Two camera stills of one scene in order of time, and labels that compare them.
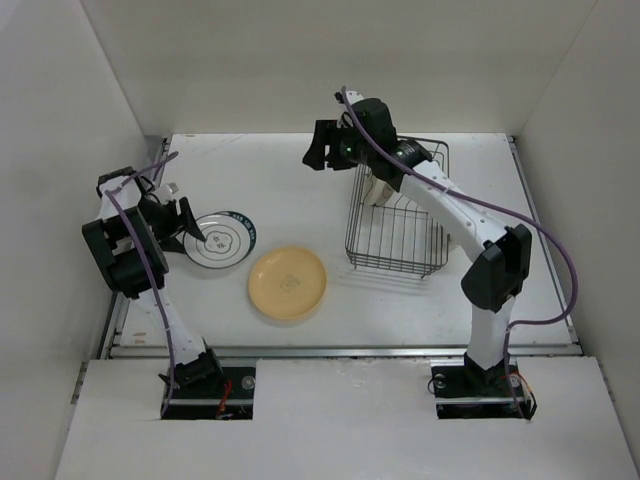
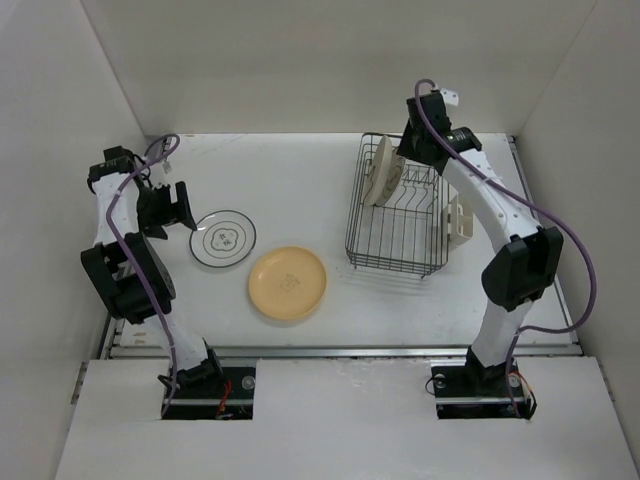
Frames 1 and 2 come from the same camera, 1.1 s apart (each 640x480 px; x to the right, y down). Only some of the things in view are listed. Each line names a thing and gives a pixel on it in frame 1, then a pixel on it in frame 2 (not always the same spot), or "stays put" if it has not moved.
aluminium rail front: (518, 350) stays put
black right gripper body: (362, 150) -> (410, 143)
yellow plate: (287, 283) stays put
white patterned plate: (227, 241) stays put
